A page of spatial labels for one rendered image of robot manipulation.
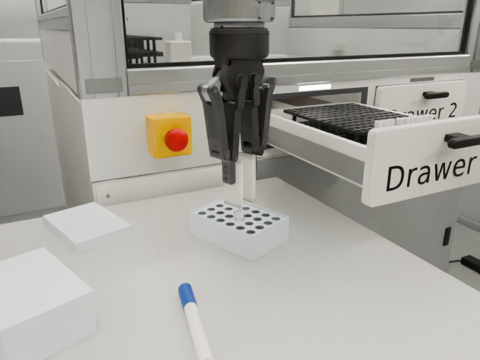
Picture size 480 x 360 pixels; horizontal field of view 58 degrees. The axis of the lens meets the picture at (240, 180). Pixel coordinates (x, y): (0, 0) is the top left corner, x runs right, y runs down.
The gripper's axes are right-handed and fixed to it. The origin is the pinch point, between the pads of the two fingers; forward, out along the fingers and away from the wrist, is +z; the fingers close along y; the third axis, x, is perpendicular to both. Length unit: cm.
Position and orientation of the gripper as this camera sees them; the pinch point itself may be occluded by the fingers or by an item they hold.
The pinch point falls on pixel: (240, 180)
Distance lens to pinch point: 60.5
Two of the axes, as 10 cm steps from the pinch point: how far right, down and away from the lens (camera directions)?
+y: 6.6, -2.6, 7.1
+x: -7.5, -2.2, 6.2
